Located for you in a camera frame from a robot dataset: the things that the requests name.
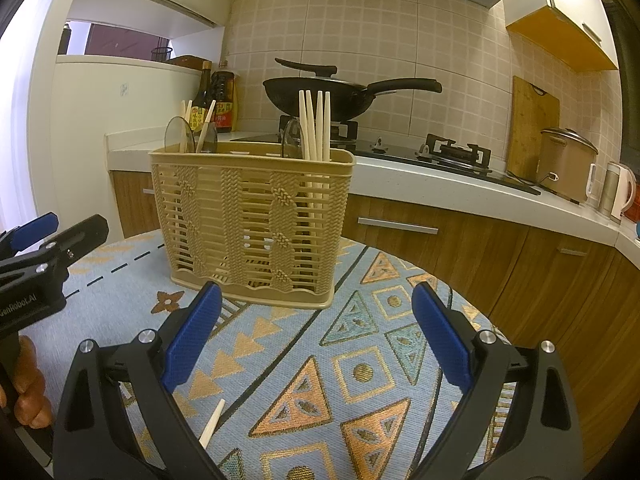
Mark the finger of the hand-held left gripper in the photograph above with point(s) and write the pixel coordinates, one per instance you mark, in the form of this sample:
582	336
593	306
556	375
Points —
35	230
85	235

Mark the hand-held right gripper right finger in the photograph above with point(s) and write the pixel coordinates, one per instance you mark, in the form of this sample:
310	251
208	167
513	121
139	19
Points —
442	340

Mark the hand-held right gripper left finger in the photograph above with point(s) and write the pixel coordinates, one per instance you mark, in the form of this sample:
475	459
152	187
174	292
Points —
192	340

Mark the pale wooden chopstick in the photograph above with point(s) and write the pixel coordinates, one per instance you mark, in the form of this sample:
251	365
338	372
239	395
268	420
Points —
190	110
183	110
327	130
206	125
312	130
212	422
320	130
304	125

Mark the beige plastic utensil basket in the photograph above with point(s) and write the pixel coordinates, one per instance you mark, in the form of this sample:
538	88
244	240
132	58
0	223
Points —
225	225

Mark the metal spoon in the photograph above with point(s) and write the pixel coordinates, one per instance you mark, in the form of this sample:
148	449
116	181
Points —
212	140
291	140
175	135

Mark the person's left hand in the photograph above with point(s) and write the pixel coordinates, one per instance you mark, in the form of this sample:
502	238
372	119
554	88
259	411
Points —
30	390

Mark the blue patterned tablecloth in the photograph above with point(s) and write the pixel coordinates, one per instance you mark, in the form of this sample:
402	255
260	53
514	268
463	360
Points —
320	370

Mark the white kitchen countertop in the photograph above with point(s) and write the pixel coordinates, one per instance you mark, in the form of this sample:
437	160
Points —
450	185

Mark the dark soy sauce bottle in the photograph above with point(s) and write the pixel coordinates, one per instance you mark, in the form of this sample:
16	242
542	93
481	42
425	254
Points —
205	90

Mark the dark glass bottle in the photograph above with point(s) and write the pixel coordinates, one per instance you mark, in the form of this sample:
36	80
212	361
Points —
63	40

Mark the black gas stove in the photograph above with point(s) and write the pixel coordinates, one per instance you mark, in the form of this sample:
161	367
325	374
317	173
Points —
400	152

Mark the black mesh pen holder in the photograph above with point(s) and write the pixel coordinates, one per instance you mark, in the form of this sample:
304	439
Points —
161	54

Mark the cooking oil bottle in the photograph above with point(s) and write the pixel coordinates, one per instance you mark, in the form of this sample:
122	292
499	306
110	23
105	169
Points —
223	95

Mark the brown cardboard box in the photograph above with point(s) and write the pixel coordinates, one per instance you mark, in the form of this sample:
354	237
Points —
185	61

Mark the beige rice cooker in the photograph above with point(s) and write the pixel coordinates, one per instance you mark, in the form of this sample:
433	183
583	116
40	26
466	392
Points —
565	165

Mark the white electric kettle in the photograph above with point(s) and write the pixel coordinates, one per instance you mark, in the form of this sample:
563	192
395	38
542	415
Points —
614	190

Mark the wooden cutting board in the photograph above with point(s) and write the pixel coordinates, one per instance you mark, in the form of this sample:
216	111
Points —
530	125

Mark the black wok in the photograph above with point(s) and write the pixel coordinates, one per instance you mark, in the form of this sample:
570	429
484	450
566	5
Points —
320	100

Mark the white and yellow upper cabinet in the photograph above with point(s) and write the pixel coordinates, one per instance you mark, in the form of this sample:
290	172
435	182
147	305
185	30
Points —
560	25

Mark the white wall socket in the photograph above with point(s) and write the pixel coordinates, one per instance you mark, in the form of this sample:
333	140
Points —
123	90

